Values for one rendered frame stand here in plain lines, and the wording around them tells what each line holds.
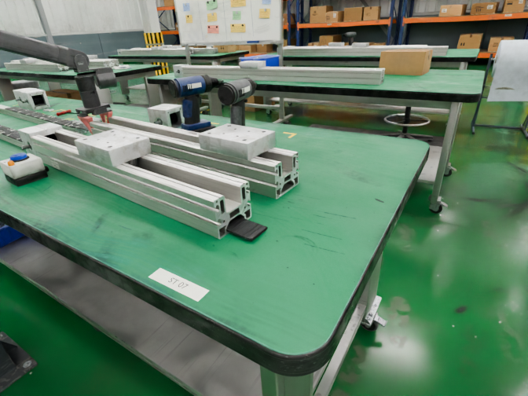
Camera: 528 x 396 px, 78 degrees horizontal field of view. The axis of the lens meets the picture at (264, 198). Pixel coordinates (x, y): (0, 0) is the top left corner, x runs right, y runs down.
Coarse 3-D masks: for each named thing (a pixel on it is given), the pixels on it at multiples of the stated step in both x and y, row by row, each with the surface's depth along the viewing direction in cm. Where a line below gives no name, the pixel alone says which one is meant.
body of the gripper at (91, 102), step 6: (96, 90) 115; (84, 96) 113; (90, 96) 114; (96, 96) 115; (84, 102) 115; (90, 102) 115; (96, 102) 116; (102, 102) 122; (78, 108) 115; (84, 108) 115; (90, 108) 114; (96, 108) 116
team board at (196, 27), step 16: (176, 0) 396; (192, 0) 384; (208, 0) 373; (224, 0) 363; (240, 0) 352; (256, 0) 343; (272, 0) 335; (192, 16) 394; (208, 16) 382; (224, 16) 371; (240, 16) 360; (256, 16) 351; (272, 16) 342; (192, 32) 403; (208, 32) 391; (224, 32) 380; (240, 32) 369; (256, 32) 359; (272, 32) 349
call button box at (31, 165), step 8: (8, 160) 90; (16, 160) 89; (24, 160) 90; (32, 160) 90; (40, 160) 92; (8, 168) 87; (16, 168) 87; (24, 168) 89; (32, 168) 90; (40, 168) 92; (48, 168) 97; (8, 176) 91; (16, 176) 88; (24, 176) 90; (32, 176) 91; (40, 176) 92; (16, 184) 88; (24, 184) 90
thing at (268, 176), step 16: (96, 128) 116; (112, 128) 107; (128, 128) 105; (144, 128) 109; (160, 128) 104; (176, 128) 102; (160, 144) 96; (176, 144) 90; (192, 144) 87; (176, 160) 93; (192, 160) 88; (208, 160) 84; (224, 160) 82; (240, 160) 77; (256, 160) 75; (272, 160) 74; (288, 160) 78; (240, 176) 81; (256, 176) 76; (272, 176) 73; (288, 176) 79; (256, 192) 78; (272, 192) 75
